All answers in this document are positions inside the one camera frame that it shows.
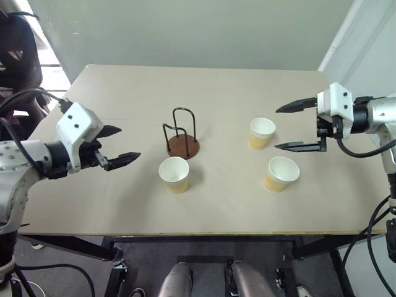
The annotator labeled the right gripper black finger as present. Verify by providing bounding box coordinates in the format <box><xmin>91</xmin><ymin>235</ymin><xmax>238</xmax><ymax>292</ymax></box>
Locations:
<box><xmin>275</xmin><ymin>97</ymin><xmax>319</xmax><ymax>114</ymax></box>
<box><xmin>274</xmin><ymin>129</ymin><xmax>328</xmax><ymax>153</ymax></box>

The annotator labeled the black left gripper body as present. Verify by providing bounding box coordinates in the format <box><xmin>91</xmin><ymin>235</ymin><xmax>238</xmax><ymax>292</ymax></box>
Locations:
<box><xmin>79</xmin><ymin>137</ymin><xmax>110</xmax><ymax>171</ymax></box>

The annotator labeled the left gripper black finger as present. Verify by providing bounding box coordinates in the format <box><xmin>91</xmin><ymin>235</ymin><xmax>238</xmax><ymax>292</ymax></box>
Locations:
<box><xmin>97</xmin><ymin>125</ymin><xmax>122</xmax><ymax>139</ymax></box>
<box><xmin>103</xmin><ymin>152</ymin><xmax>142</xmax><ymax>172</ymax></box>

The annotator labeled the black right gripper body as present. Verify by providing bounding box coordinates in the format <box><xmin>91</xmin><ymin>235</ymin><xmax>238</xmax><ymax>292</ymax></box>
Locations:
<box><xmin>316</xmin><ymin>106</ymin><xmax>345</xmax><ymax>140</ymax></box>

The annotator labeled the yellow paper cup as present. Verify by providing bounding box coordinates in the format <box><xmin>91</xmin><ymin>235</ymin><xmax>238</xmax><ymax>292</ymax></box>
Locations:
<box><xmin>158</xmin><ymin>156</ymin><xmax>191</xmax><ymax>195</ymax></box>
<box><xmin>263</xmin><ymin>156</ymin><xmax>301</xmax><ymax>193</ymax></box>
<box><xmin>247</xmin><ymin>117</ymin><xmax>277</xmax><ymax>151</ymax></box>

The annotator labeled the black office chair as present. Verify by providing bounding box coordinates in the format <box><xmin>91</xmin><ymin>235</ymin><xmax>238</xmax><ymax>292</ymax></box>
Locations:
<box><xmin>0</xmin><ymin>9</ymin><xmax>51</xmax><ymax>146</ymax></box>

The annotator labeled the grey rounded shape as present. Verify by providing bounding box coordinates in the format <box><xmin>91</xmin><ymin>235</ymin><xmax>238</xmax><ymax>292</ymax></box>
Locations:
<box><xmin>231</xmin><ymin>260</ymin><xmax>277</xmax><ymax>297</ymax></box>
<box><xmin>158</xmin><ymin>262</ymin><xmax>194</xmax><ymax>297</ymax></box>

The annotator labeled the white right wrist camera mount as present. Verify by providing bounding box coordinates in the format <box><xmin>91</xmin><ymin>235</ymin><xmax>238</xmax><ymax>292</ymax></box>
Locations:
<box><xmin>316</xmin><ymin>81</ymin><xmax>354</xmax><ymax>140</ymax></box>

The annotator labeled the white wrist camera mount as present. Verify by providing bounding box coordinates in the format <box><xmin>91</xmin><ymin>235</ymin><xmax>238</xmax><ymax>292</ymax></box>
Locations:
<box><xmin>316</xmin><ymin>81</ymin><xmax>354</xmax><ymax>140</ymax></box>
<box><xmin>56</xmin><ymin>101</ymin><xmax>105</xmax><ymax>174</ymax></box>

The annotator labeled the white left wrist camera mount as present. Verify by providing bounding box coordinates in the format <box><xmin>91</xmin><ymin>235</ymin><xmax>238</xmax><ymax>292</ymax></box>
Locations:
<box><xmin>56</xmin><ymin>101</ymin><xmax>105</xmax><ymax>174</ymax></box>

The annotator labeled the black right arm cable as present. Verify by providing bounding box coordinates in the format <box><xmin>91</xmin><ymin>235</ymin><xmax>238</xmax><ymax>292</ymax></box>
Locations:
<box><xmin>336</xmin><ymin>136</ymin><xmax>391</xmax><ymax>159</ymax></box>

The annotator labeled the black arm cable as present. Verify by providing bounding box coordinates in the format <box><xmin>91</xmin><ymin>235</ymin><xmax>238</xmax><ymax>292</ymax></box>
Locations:
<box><xmin>0</xmin><ymin>88</ymin><xmax>69</xmax><ymax>174</ymax></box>
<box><xmin>336</xmin><ymin>136</ymin><xmax>391</xmax><ymax>159</ymax></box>

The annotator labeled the brown wire cup holder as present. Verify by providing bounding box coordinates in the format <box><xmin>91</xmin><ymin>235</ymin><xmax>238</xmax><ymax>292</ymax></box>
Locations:
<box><xmin>162</xmin><ymin>106</ymin><xmax>202</xmax><ymax>161</ymax></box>

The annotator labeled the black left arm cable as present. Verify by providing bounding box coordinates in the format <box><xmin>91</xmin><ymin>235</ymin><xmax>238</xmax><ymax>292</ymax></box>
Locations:
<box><xmin>0</xmin><ymin>88</ymin><xmax>69</xmax><ymax>174</ymax></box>

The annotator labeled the black hanging cable bundle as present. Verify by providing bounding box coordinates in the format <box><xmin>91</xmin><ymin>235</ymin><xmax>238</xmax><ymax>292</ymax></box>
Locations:
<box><xmin>342</xmin><ymin>194</ymin><xmax>396</xmax><ymax>297</ymax></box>

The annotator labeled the black metal table frame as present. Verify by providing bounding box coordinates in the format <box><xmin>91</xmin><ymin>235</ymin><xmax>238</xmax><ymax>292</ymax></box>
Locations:
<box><xmin>17</xmin><ymin>232</ymin><xmax>382</xmax><ymax>297</ymax></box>

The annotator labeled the black floor cable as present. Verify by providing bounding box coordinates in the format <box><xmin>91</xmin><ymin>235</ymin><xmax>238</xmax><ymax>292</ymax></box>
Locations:
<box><xmin>11</xmin><ymin>262</ymin><xmax>96</xmax><ymax>297</ymax></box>

